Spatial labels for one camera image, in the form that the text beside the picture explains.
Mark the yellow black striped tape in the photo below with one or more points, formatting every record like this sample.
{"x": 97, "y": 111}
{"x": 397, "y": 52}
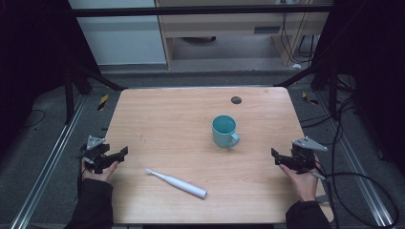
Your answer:
{"x": 309, "y": 99}
{"x": 102, "y": 101}

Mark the aluminium floor rail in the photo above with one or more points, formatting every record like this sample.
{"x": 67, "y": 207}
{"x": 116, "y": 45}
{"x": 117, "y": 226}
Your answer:
{"x": 356, "y": 171}
{"x": 44, "y": 171}

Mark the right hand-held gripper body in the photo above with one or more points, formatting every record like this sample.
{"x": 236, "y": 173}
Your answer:
{"x": 302, "y": 156}

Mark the light wooden desk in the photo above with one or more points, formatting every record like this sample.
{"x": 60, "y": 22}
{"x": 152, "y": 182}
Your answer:
{"x": 223, "y": 27}

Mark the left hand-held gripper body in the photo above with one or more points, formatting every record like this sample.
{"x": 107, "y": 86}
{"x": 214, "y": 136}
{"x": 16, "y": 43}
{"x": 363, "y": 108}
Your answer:
{"x": 95, "y": 149}

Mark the black horizontal frame bar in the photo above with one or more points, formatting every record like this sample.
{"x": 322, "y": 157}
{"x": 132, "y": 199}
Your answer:
{"x": 191, "y": 11}

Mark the person's right hand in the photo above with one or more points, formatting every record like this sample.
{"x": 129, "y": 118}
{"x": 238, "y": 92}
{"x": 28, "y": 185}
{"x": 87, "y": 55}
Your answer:
{"x": 302, "y": 184}

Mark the person's left hand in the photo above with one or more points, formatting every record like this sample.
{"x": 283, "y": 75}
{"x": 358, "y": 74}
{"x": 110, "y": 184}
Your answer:
{"x": 101, "y": 174}

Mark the white electric toothbrush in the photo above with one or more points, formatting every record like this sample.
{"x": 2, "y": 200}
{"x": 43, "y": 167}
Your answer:
{"x": 181, "y": 185}

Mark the teal mug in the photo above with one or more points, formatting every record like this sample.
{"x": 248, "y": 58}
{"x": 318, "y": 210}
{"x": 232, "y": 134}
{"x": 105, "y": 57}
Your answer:
{"x": 224, "y": 132}

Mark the black curtain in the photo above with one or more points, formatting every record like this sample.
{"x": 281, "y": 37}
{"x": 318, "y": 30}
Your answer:
{"x": 35, "y": 63}
{"x": 372, "y": 73}

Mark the black metal stand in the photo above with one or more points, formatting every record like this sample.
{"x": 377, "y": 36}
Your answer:
{"x": 324, "y": 79}
{"x": 76, "y": 82}

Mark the white cabinet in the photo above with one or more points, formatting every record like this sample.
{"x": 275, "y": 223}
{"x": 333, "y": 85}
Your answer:
{"x": 121, "y": 41}

